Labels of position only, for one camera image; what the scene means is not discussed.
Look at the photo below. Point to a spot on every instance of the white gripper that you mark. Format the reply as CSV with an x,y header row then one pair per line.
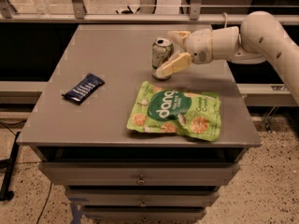
x,y
200,46

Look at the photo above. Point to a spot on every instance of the green 7up soda can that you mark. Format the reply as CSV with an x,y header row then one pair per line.
x,y
162,49

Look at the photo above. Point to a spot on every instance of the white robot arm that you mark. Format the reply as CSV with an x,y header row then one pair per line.
x,y
260,36

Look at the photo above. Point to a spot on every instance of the green Dang rice chips bag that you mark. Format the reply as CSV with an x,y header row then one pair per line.
x,y
158,110

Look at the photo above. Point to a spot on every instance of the grey drawer cabinet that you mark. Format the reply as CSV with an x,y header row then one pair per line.
x,y
126,146

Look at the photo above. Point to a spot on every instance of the dark blue snack bar wrapper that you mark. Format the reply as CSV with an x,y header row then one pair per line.
x,y
84,89

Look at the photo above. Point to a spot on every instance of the top grey drawer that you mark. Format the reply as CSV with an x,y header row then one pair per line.
x,y
139,173

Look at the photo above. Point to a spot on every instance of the grey drawer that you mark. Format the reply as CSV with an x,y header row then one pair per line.
x,y
139,173
143,197
143,214

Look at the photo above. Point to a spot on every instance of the middle grey drawer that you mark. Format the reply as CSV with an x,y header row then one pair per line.
x,y
143,197

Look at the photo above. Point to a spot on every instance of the bottom grey drawer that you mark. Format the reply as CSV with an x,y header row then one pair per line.
x,y
143,214

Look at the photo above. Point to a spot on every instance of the black floor stand leg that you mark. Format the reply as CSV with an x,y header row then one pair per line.
x,y
8,165

